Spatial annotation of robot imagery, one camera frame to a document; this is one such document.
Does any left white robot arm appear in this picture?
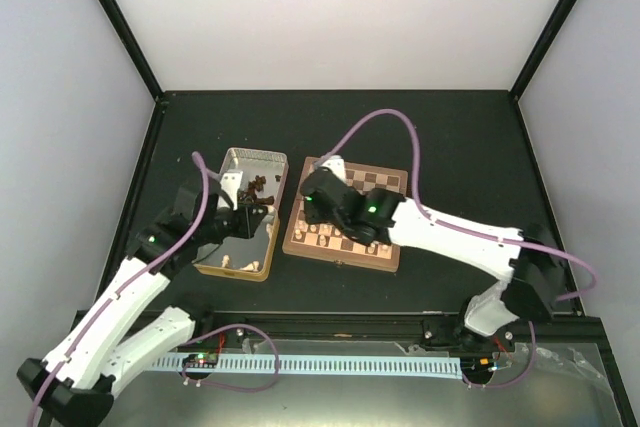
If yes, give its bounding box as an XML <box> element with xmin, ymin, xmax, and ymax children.
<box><xmin>17</xmin><ymin>182</ymin><xmax>273</xmax><ymax>426</ymax></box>

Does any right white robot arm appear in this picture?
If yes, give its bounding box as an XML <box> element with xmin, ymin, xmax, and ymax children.
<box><xmin>299</xmin><ymin>167</ymin><xmax>564</xmax><ymax>350</ymax></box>

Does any dark brown chess pieces pile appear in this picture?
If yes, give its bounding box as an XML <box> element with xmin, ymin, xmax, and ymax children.
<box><xmin>238</xmin><ymin>175</ymin><xmax>277</xmax><ymax>206</ymax></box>

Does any cream chess pieces pile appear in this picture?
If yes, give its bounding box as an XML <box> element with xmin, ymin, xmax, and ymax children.
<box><xmin>221</xmin><ymin>224</ymin><xmax>274</xmax><ymax>272</ymax></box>

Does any left small circuit board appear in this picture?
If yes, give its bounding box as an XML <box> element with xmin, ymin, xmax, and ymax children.
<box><xmin>182</xmin><ymin>353</ymin><xmax>218</xmax><ymax>369</ymax></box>

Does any small circuit board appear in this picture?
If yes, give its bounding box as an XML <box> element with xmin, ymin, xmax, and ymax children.
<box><xmin>470</xmin><ymin>356</ymin><xmax>512</xmax><ymax>373</ymax></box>
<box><xmin>182</xmin><ymin>353</ymin><xmax>218</xmax><ymax>369</ymax></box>

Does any right small circuit board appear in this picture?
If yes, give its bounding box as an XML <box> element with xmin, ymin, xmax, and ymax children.
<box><xmin>470</xmin><ymin>356</ymin><xmax>512</xmax><ymax>373</ymax></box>

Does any gold tin box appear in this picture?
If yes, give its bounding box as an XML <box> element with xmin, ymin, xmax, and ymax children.
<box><xmin>194</xmin><ymin>207</ymin><xmax>280</xmax><ymax>282</ymax></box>

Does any wooden chessboard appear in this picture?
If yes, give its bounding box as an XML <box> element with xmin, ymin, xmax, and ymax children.
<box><xmin>283</xmin><ymin>161</ymin><xmax>408</xmax><ymax>273</ymax></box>

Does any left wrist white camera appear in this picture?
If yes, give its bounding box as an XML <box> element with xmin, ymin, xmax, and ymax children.
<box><xmin>219</xmin><ymin>169</ymin><xmax>244</xmax><ymax>211</ymax></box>

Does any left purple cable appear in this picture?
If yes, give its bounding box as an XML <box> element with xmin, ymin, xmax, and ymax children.
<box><xmin>29</xmin><ymin>151</ymin><xmax>221</xmax><ymax>427</ymax></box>

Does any purple cable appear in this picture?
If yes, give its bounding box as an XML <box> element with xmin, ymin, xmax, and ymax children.
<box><xmin>312</xmin><ymin>109</ymin><xmax>599</xmax><ymax>391</ymax></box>
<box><xmin>29</xmin><ymin>151</ymin><xmax>221</xmax><ymax>427</ymax></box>

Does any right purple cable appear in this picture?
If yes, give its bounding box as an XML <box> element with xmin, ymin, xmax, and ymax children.
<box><xmin>312</xmin><ymin>109</ymin><xmax>599</xmax><ymax>391</ymax></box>

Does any light blue slotted cable duct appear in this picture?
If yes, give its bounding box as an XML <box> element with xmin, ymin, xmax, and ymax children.
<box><xmin>149</xmin><ymin>352</ymin><xmax>462</xmax><ymax>380</ymax></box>

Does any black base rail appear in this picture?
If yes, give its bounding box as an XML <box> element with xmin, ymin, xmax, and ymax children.
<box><xmin>194</xmin><ymin>311</ymin><xmax>608</xmax><ymax>353</ymax></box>

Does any left black frame post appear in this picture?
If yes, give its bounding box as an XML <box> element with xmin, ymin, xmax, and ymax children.
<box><xmin>98</xmin><ymin>0</ymin><xmax>163</xmax><ymax>101</ymax></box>

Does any black frame post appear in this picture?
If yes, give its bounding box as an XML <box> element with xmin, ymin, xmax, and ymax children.
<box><xmin>98</xmin><ymin>0</ymin><xmax>163</xmax><ymax>101</ymax></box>
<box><xmin>510</xmin><ymin>0</ymin><xmax>578</xmax><ymax>101</ymax></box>

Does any right black frame post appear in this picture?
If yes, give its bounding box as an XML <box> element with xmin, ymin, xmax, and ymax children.
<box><xmin>510</xmin><ymin>0</ymin><xmax>578</xmax><ymax>101</ymax></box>

